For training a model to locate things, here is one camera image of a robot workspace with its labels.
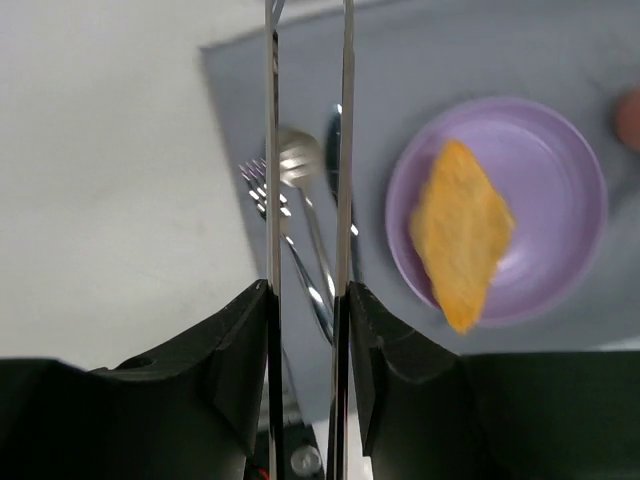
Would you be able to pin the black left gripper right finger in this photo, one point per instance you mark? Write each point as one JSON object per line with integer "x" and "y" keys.
{"x": 428, "y": 413}

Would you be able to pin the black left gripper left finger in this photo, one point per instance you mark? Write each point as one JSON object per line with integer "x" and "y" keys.
{"x": 186, "y": 409}

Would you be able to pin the long golden bread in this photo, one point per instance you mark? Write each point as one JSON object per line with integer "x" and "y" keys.
{"x": 461, "y": 227}

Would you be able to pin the silver fork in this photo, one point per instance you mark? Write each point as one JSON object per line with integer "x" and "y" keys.
{"x": 254, "y": 175}

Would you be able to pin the purple plate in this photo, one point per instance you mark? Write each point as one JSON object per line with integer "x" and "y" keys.
{"x": 549, "y": 176}

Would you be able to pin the silver spoon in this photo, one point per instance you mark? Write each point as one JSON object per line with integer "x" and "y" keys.
{"x": 300, "y": 158}

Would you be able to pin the silver knife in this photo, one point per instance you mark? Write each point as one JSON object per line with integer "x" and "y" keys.
{"x": 332, "y": 164}

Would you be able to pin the grey cloth placemat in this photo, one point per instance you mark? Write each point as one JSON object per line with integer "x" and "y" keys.
{"x": 414, "y": 59}

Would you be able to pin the pink mug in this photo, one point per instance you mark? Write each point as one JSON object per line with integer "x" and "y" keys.
{"x": 627, "y": 119}

